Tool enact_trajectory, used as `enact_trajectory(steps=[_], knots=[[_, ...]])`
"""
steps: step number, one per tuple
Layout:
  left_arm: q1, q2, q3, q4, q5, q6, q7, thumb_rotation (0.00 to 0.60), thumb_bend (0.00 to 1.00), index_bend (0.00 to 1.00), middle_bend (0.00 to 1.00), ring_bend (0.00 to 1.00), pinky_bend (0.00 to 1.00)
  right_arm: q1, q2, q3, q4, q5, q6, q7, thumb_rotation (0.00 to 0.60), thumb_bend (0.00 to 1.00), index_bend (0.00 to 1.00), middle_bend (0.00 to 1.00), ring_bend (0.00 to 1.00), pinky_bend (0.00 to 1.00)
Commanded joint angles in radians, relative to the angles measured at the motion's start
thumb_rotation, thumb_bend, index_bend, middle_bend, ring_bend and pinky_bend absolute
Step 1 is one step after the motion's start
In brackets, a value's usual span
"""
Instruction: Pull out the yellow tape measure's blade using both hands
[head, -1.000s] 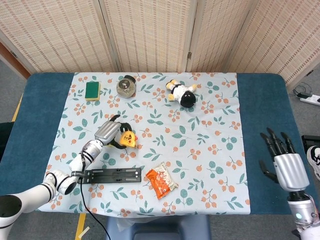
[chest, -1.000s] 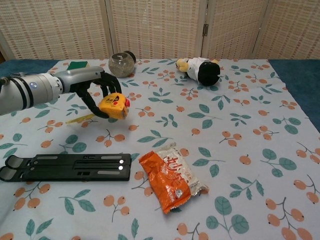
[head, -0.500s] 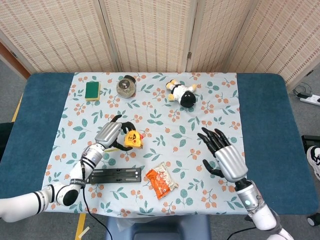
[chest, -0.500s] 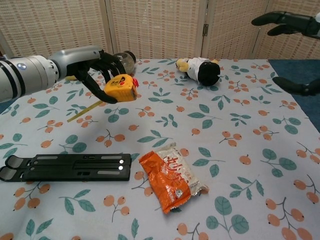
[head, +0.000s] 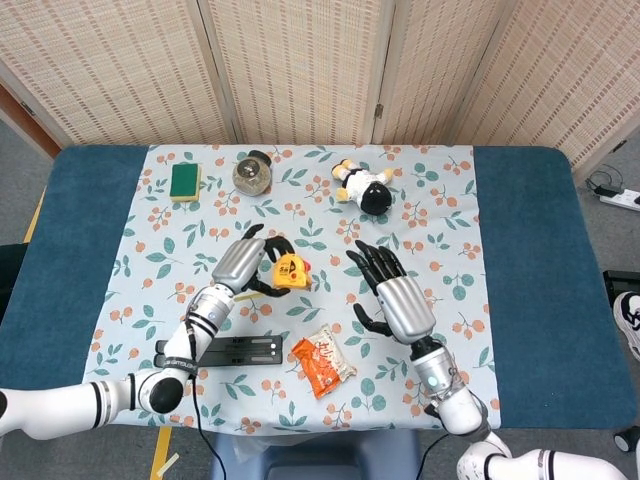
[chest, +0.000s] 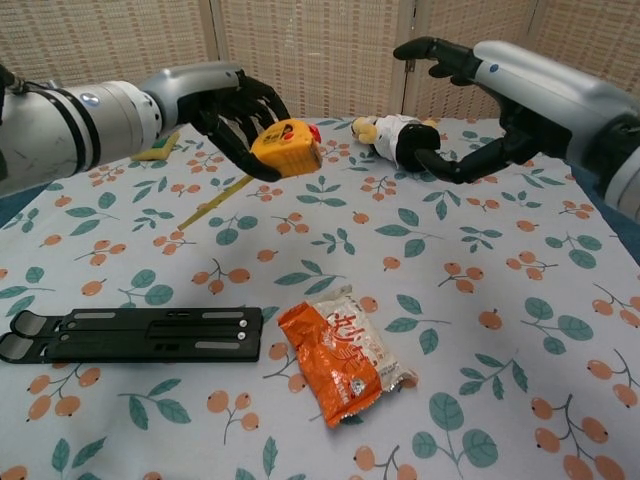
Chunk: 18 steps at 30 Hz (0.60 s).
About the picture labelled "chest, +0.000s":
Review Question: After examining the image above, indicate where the yellow tape measure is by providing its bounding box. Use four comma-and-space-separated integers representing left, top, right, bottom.
177, 118, 324, 232

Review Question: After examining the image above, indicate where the black white plush toy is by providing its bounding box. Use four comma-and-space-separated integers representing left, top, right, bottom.
349, 113, 441, 174

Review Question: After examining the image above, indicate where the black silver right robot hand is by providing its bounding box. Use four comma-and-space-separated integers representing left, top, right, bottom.
393, 36, 629, 187

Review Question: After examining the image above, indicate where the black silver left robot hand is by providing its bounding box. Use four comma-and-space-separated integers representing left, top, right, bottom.
141, 62, 293, 184

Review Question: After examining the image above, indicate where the orange white snack packet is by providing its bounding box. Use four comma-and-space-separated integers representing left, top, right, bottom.
277, 284, 419, 430

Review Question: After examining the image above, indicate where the black folding laptop stand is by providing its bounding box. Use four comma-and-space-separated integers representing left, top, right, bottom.
0, 306, 265, 364

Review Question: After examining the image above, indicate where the woven folding screen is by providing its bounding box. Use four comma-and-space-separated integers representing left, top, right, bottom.
0, 0, 640, 131

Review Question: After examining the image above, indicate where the green yellow sponge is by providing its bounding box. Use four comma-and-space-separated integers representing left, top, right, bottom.
130, 132, 181, 162

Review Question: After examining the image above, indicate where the floral print tablecloth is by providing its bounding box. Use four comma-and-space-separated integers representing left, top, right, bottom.
0, 117, 640, 480

